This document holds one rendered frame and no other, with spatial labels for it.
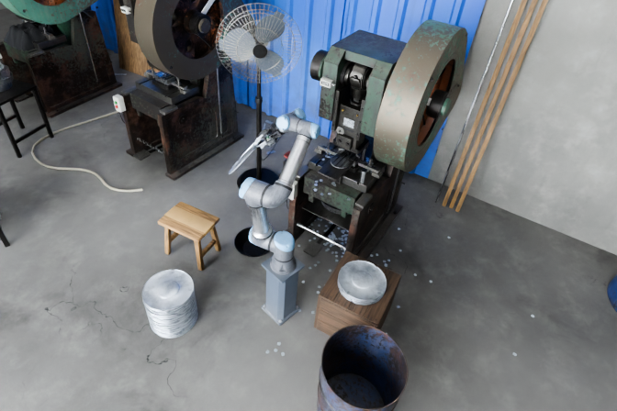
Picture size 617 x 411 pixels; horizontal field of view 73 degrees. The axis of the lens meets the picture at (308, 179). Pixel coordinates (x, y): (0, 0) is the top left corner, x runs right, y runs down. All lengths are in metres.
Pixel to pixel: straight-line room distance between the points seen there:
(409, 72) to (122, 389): 2.26
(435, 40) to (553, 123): 1.68
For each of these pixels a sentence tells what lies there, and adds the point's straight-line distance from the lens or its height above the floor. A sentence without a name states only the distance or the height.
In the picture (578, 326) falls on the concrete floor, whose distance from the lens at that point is 3.52.
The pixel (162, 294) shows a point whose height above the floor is 0.29.
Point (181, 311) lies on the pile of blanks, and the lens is 2.67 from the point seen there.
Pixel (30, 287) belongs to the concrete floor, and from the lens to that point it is 3.38.
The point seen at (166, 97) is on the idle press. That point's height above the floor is 0.69.
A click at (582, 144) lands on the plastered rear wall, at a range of 3.72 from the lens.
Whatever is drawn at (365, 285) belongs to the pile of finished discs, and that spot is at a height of 0.40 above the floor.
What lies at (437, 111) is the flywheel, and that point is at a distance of 2.40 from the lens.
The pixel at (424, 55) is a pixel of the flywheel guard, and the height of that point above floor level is 1.67.
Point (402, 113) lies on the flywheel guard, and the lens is 2.10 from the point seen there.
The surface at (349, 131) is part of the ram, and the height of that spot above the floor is 1.01.
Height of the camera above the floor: 2.42
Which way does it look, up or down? 39 degrees down
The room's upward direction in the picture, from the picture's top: 5 degrees clockwise
